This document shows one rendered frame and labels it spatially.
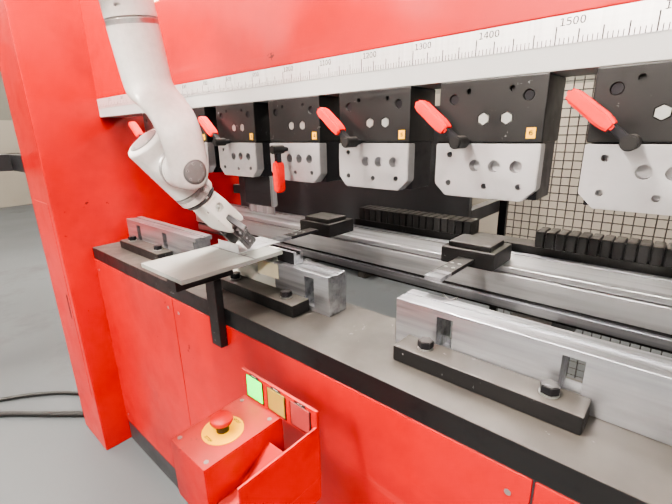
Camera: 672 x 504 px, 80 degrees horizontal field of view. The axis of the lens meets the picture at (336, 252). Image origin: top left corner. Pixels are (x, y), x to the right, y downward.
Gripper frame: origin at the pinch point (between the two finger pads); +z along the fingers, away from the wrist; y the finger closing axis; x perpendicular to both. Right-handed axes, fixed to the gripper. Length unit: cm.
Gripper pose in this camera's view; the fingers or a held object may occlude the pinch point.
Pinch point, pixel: (240, 238)
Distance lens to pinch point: 102.6
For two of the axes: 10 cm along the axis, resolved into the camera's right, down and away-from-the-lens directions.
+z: 4.4, 5.8, 6.8
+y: -7.5, -1.8, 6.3
